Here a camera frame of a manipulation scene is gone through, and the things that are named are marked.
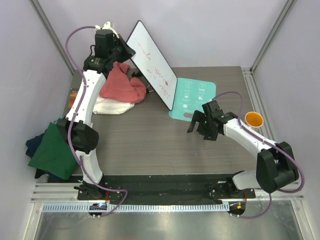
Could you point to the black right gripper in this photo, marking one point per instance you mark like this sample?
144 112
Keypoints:
199 116

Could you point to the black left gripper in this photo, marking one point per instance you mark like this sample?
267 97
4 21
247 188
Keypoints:
128 51

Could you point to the white dry erase board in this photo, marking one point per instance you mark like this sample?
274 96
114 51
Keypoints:
152 64

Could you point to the metal wire board stand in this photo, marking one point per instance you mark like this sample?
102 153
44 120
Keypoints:
138 74

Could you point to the teal cutting board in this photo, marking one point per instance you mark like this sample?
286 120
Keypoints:
190 95

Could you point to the red t shirt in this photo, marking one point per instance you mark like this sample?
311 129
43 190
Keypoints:
120 87

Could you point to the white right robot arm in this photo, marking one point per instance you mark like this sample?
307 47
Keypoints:
275 166

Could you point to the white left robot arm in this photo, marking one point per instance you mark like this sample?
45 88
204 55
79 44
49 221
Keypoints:
76 127

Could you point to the white mug orange inside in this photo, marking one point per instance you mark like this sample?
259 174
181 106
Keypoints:
254 120

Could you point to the white t shirt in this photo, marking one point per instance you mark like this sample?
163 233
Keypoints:
108 106

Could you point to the orange cover book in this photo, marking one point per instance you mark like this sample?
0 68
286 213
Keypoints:
72 96

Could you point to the green t shirt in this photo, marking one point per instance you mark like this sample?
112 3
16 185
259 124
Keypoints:
54 155

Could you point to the navy blue t shirt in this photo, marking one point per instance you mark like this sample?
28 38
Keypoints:
33 144

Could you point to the aluminium left corner post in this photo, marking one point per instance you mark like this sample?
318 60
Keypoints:
52 34

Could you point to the aluminium corner post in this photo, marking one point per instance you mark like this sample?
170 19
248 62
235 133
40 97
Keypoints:
52 34
271 36

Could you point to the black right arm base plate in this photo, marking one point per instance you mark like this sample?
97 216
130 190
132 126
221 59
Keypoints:
223 190

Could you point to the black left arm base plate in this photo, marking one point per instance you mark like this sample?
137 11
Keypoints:
100 192

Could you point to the aluminium right corner post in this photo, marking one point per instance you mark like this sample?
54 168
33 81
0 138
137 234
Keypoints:
271 36

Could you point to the white perforated cable rail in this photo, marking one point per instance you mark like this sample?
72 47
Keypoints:
90 207

